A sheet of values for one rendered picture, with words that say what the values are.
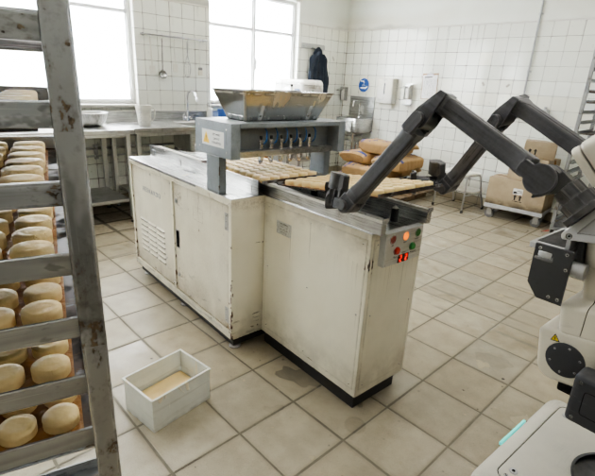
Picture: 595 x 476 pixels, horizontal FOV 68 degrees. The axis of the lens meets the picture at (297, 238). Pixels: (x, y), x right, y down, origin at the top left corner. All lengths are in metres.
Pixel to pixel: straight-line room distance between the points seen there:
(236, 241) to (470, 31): 4.66
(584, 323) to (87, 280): 1.25
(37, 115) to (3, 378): 0.36
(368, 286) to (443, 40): 4.89
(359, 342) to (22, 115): 1.56
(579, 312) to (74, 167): 1.28
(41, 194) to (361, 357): 1.56
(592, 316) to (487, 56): 4.87
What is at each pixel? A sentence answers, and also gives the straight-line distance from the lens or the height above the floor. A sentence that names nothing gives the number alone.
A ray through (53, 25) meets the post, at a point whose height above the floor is 1.41.
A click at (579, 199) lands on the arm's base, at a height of 1.14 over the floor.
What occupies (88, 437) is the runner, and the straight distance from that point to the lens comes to 0.76.
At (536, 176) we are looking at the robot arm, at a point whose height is 1.18.
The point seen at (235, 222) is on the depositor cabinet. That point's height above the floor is 0.73.
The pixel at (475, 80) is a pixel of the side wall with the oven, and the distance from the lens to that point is 6.08.
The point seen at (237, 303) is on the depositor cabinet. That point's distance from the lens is 2.29.
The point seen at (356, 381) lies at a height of 0.17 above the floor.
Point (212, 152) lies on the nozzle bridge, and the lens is 2.16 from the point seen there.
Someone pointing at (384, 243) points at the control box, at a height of 0.80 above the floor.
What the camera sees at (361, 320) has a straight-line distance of 1.85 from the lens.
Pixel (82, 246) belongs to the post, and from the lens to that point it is 0.58.
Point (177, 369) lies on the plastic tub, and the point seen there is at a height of 0.06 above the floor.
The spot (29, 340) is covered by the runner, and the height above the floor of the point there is 1.05.
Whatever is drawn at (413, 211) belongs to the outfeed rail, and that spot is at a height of 0.88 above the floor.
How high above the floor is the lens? 1.37
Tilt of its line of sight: 20 degrees down
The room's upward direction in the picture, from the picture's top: 3 degrees clockwise
